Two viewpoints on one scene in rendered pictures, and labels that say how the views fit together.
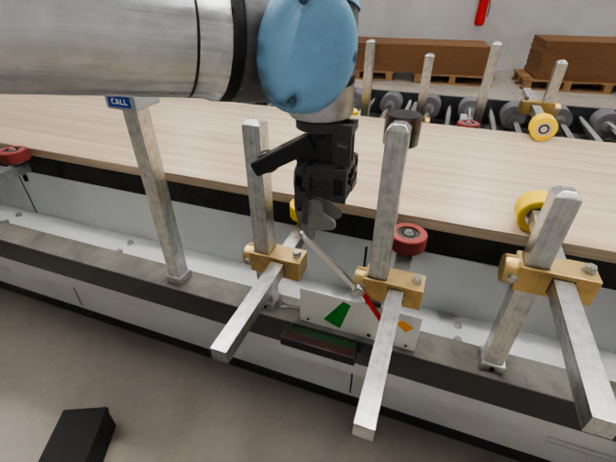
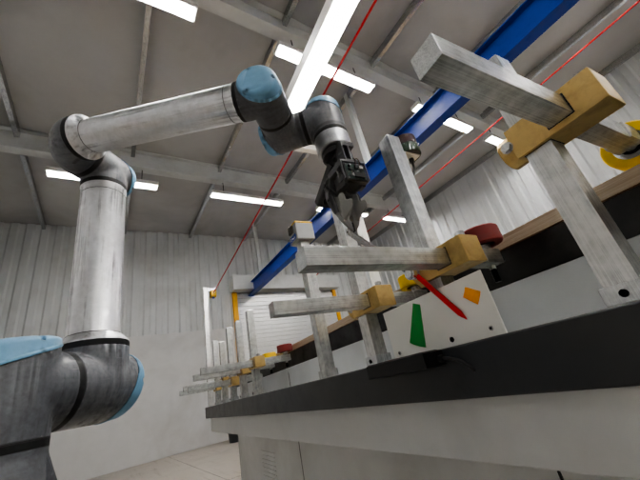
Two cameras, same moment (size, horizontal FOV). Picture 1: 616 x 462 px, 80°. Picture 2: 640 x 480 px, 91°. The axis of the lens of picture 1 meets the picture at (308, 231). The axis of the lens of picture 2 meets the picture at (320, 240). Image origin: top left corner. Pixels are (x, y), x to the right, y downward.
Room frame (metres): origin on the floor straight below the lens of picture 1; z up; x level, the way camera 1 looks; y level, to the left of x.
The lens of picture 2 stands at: (-0.04, -0.35, 0.69)
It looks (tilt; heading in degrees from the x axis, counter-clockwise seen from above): 24 degrees up; 38
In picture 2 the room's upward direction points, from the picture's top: 12 degrees counter-clockwise
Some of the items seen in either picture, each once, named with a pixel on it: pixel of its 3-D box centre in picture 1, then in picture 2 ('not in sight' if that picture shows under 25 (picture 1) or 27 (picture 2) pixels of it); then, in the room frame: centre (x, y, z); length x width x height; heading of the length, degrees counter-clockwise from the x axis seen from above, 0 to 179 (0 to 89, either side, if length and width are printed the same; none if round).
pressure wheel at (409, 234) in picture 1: (404, 251); (487, 254); (0.65, -0.22, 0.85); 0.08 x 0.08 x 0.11
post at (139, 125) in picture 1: (159, 204); (314, 304); (0.73, 0.34, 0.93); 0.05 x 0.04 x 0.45; 70
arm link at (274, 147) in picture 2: not in sight; (284, 131); (0.45, 0.08, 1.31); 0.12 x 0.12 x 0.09; 30
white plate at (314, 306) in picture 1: (356, 319); (431, 321); (0.54, -0.10, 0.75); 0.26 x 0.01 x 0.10; 70
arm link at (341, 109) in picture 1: (321, 100); (334, 148); (0.52, -0.02, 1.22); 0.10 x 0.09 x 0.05; 160
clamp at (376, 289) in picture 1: (388, 283); (445, 262); (0.55, -0.16, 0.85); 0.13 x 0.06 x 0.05; 70
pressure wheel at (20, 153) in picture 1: (19, 164); (285, 355); (1.11, 0.94, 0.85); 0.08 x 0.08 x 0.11
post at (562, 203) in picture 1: (515, 306); (564, 182); (0.47, -0.38, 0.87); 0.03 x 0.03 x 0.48; 70
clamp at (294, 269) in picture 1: (274, 258); (370, 303); (0.63, 0.07, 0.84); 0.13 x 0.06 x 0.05; 70
